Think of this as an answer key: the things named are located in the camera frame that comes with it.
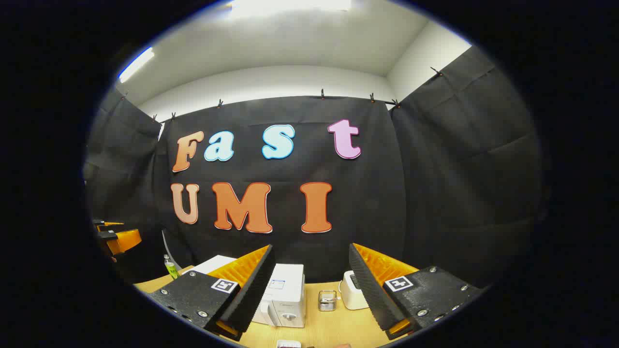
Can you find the white toaster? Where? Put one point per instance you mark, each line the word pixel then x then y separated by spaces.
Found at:
pixel 352 295

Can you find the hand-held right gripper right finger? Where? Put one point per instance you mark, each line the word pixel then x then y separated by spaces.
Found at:
pixel 368 290

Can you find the black backdrop cloth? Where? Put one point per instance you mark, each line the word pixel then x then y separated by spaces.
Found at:
pixel 367 203

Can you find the green bottle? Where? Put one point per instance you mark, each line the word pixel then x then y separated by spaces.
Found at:
pixel 171 268

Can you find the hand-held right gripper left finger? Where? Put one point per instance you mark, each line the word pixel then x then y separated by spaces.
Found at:
pixel 254 290

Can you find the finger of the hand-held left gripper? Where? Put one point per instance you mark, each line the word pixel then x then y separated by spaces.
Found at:
pixel 110 224
pixel 126 239

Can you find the ceiling light panel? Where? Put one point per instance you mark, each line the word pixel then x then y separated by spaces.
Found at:
pixel 290 5
pixel 136 64

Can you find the white plastic tray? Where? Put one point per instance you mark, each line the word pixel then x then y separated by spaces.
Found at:
pixel 288 344

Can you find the white microwave oven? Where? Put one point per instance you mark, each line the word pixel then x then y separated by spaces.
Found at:
pixel 287 295

